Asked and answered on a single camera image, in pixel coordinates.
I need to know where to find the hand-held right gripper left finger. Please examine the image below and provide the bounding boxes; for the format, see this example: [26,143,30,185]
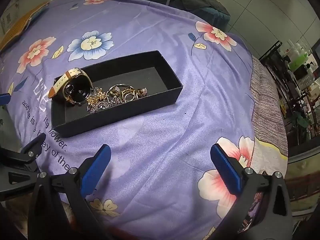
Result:
[27,144,112,240]

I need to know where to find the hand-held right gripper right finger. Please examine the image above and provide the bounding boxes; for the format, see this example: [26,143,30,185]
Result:
[207,144,293,240]

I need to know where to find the silver chain bracelet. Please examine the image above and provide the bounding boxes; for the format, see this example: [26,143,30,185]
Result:
[87,97,125,112]

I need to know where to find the gold ring with amber stone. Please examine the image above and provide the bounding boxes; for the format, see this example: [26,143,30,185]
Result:
[122,85,138,102]

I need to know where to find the black rectangular jewelry box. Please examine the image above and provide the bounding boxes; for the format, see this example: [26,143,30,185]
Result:
[51,50,184,138]

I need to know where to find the grey striped bed sheet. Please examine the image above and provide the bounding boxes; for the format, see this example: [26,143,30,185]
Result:
[249,56,288,177]

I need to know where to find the orange woven mat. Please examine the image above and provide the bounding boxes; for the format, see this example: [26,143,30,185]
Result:
[0,1,52,53]

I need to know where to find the cardboard box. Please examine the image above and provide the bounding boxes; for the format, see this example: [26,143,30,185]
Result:
[0,0,84,32]

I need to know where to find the black metal rack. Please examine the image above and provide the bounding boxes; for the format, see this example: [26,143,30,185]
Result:
[259,41,320,147]

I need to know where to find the purple floral blanket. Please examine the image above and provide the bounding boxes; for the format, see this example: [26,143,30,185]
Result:
[0,0,267,240]

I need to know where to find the cluster of plastic bottles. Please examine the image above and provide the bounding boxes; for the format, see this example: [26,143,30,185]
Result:
[285,39,316,72]

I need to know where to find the tan leather watch strap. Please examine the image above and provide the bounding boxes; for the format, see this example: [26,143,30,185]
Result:
[49,67,95,106]

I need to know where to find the gold crown ring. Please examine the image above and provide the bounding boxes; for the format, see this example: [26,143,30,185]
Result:
[88,87,105,105]

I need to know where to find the rhinestone dome ring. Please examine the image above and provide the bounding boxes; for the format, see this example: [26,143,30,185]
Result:
[106,84,122,100]

